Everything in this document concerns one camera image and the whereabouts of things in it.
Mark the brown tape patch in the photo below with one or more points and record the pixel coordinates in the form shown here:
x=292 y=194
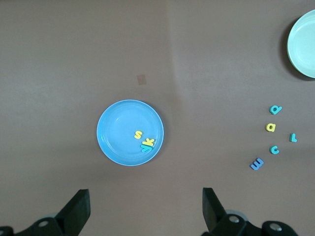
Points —
x=141 y=79

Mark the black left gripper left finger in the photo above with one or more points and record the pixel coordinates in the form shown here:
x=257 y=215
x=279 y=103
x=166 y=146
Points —
x=73 y=214

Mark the teal foam letter L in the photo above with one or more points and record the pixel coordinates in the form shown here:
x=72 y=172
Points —
x=291 y=138

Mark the pale green plate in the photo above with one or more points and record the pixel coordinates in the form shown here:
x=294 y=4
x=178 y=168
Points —
x=304 y=44

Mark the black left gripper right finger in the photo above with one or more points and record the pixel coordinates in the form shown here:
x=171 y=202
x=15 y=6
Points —
x=214 y=216

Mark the teal foam letter y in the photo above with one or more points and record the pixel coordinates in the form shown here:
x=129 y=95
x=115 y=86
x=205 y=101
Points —
x=143 y=148

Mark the blue foam letter E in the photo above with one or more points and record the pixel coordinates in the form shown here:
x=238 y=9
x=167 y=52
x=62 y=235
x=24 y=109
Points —
x=255 y=166

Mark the teal foam letter p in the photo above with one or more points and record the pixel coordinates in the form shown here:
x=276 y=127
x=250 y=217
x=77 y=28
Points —
x=279 y=108

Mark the yellow letter D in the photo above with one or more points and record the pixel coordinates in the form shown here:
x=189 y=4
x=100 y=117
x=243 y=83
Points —
x=274 y=127

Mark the yellow foam letter s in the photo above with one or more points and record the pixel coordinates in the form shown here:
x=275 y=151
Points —
x=137 y=134

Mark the blue plate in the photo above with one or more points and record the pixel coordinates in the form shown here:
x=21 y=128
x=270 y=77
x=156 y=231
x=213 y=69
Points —
x=118 y=130

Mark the teal foam letter c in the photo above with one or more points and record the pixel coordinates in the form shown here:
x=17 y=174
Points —
x=271 y=150

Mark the yellow foam letter k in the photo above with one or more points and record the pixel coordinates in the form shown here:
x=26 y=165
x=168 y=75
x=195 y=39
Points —
x=147 y=142

